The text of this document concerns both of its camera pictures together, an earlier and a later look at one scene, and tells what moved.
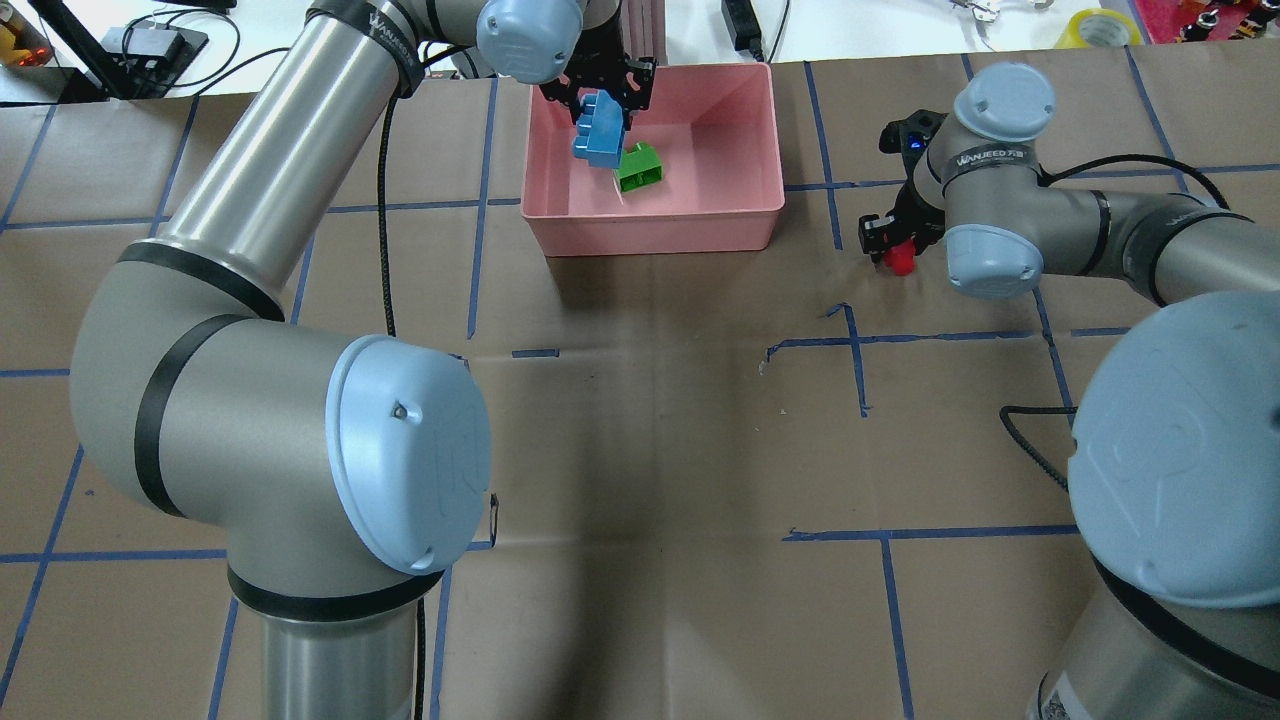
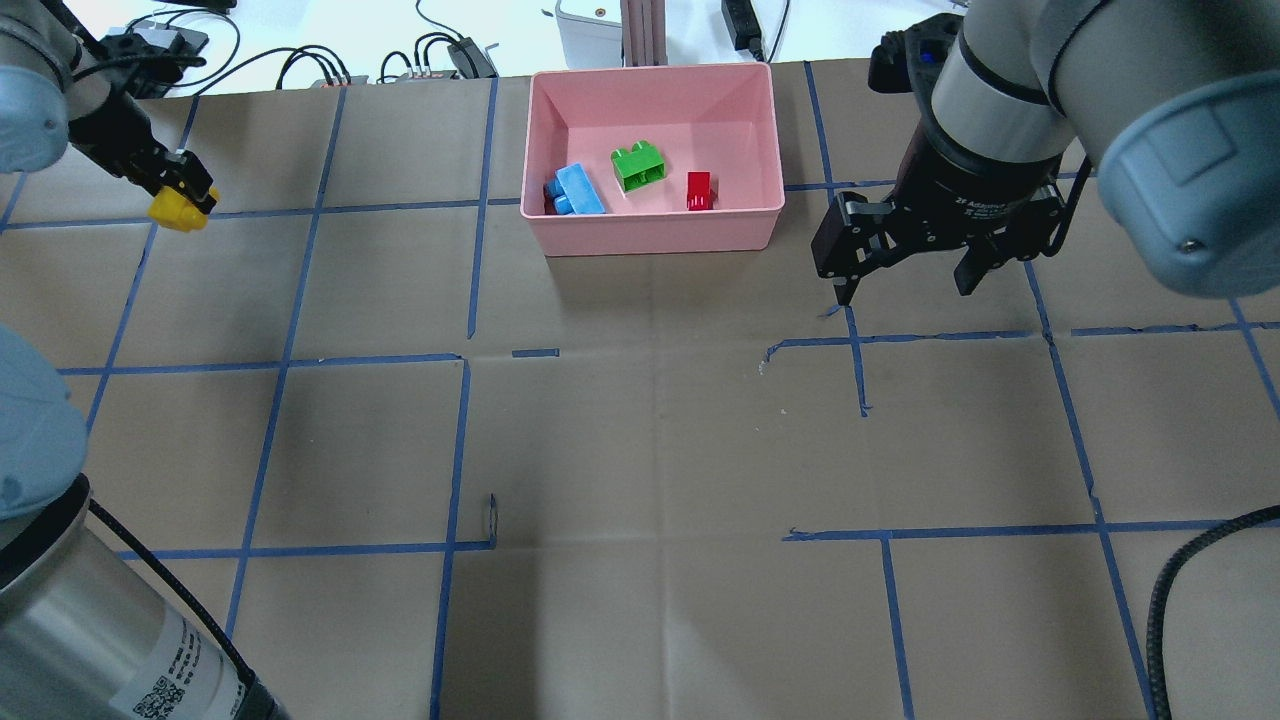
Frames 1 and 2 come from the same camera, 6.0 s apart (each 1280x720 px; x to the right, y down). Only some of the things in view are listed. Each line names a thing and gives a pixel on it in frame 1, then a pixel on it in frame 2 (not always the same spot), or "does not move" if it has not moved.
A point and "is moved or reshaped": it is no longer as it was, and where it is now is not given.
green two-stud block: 639,167 does not move
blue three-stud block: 599,130 → 570,191
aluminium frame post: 644,29 does not move
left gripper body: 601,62 → 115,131
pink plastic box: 717,128 does not move
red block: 901,258 is moved or reshaped
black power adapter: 743,26 does not move
